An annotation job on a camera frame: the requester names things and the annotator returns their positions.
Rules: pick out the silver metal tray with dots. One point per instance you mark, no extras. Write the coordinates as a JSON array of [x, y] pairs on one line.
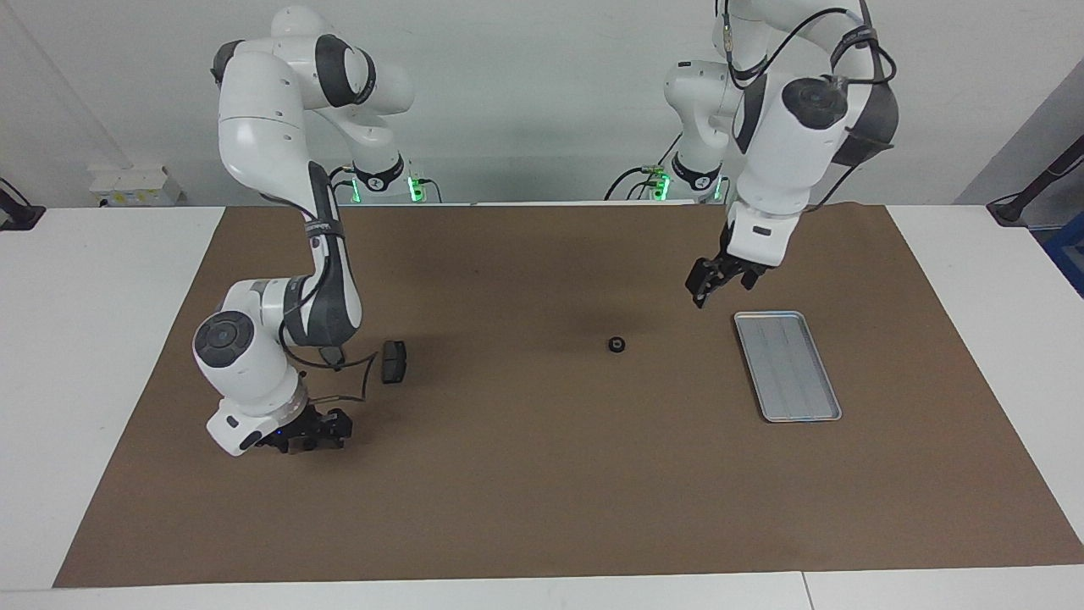
[[788, 366]]

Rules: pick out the blue crate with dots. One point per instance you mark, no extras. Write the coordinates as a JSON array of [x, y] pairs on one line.
[[1069, 254]]

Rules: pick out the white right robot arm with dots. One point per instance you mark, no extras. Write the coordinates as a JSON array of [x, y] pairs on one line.
[[254, 110]]

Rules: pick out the brown table mat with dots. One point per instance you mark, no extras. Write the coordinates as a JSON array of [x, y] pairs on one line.
[[550, 474]]

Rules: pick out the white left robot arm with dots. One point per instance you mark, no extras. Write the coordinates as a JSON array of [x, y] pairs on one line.
[[788, 144]]

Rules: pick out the white box with yellow labels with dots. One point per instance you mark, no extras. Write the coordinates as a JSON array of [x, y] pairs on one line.
[[135, 185]]

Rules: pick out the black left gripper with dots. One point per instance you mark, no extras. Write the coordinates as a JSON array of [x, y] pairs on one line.
[[716, 269]]

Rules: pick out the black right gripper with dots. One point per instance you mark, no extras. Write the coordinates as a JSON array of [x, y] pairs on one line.
[[312, 426]]

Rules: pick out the rectangular dark grey brake pad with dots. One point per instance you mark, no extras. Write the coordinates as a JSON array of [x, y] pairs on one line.
[[394, 362]]

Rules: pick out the black table clamp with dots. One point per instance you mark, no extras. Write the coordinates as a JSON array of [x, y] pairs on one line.
[[17, 212]]

